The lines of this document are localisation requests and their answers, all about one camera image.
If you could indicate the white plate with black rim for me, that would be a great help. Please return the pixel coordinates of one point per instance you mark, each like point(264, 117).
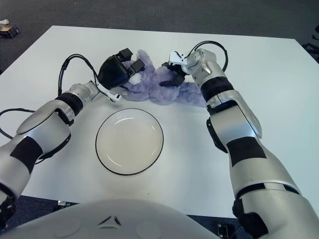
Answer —
point(129, 142)

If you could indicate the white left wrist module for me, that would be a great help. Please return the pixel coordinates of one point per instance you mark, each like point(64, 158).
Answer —
point(111, 95)

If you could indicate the white crumpled paper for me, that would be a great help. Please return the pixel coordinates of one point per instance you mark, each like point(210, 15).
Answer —
point(3, 22)

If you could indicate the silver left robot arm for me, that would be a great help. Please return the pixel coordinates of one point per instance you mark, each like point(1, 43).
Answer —
point(45, 129)

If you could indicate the silver robot torso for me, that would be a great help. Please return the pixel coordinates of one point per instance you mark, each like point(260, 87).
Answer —
point(112, 219)

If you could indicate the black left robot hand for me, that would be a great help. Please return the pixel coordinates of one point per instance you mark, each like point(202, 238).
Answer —
point(112, 73)

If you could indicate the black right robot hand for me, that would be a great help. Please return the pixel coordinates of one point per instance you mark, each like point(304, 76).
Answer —
point(177, 79)

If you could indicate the black office chair base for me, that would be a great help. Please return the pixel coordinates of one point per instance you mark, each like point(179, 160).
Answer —
point(311, 47)

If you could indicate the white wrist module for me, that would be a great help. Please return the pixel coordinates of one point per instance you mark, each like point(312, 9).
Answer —
point(111, 95)
point(178, 58)

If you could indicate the metal table leg bracket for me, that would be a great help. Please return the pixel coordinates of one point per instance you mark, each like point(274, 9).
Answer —
point(225, 230)
point(64, 203)

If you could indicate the black cardboard box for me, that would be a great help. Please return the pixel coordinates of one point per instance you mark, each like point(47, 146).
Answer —
point(10, 31)

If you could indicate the purple plush bunny doll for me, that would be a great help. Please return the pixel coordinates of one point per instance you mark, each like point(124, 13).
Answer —
point(154, 89)

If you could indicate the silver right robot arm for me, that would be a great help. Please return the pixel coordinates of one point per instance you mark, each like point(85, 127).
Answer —
point(234, 129)

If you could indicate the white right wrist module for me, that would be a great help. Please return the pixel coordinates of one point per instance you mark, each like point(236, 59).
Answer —
point(178, 58)

